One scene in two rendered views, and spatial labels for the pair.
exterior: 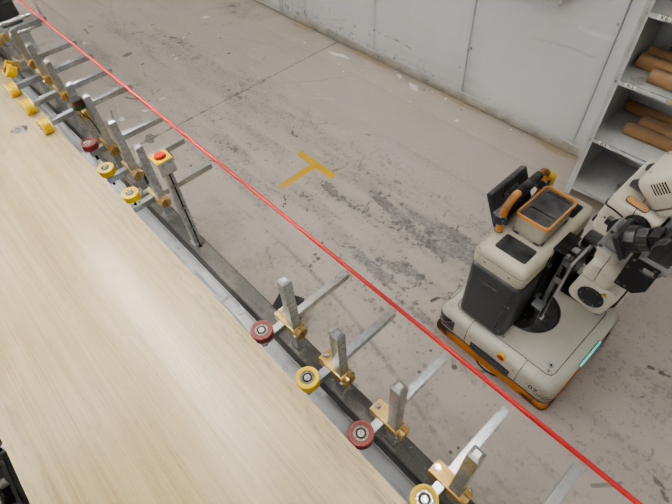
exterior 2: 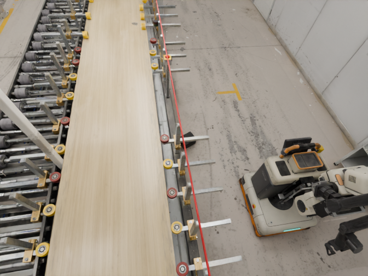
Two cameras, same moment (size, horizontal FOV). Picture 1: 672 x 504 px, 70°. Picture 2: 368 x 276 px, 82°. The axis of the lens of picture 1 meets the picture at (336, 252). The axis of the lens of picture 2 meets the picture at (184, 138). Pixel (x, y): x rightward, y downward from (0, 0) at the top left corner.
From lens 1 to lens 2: 0.30 m
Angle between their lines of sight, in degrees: 15
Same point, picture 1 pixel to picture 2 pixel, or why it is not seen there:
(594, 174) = (356, 162)
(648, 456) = not seen: outside the picture
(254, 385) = (149, 154)
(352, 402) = (180, 182)
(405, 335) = (225, 175)
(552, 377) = (268, 226)
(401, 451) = (185, 209)
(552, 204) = (311, 160)
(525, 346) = (266, 208)
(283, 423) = (150, 172)
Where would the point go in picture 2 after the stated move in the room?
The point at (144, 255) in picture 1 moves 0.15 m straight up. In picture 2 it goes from (144, 90) to (143, 78)
